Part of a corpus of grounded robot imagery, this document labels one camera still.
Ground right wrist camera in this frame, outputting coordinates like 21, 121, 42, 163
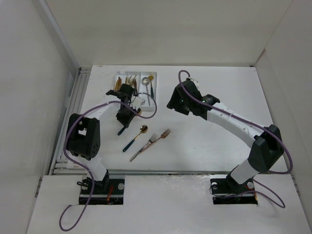
190, 78, 199, 89

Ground gold fork green handle front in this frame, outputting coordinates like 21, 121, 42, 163
131, 75, 136, 85

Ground silver spoon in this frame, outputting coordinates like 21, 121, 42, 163
142, 77, 150, 106

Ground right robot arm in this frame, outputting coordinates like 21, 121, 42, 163
167, 78, 284, 192

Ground rose gold fork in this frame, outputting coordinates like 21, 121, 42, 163
131, 128, 172, 159

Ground gold fork green handle crossed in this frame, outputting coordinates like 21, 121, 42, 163
132, 77, 137, 89

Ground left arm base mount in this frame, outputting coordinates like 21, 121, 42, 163
77, 177, 125, 205

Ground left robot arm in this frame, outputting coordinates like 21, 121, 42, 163
65, 84, 139, 194

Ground silver fork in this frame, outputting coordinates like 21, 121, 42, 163
129, 134, 158, 162

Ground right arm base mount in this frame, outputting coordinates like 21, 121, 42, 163
209, 177, 258, 205

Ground white three-compartment cutlery tray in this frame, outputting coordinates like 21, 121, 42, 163
113, 71, 157, 112

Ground aluminium rail frame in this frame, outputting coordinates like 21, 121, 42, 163
47, 67, 91, 176

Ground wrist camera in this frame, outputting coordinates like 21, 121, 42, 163
131, 96, 145, 109
190, 78, 199, 89

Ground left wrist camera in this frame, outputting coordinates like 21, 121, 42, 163
131, 96, 145, 109

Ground gold spoon green handle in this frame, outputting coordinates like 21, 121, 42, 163
122, 125, 148, 153
117, 108, 142, 136
148, 75, 154, 98

